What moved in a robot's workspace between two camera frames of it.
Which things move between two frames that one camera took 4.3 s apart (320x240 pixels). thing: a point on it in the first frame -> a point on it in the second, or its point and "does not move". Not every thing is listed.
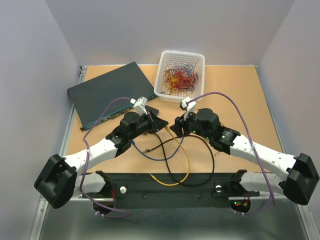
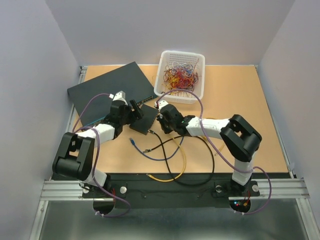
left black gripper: [155, 123] -> [137, 110]
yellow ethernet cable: [187, 161] -> [222, 144]
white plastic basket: [179, 74] does not move
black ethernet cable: [167, 163] does not move
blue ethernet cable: [157, 159] does not move
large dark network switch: [88, 99] does not move
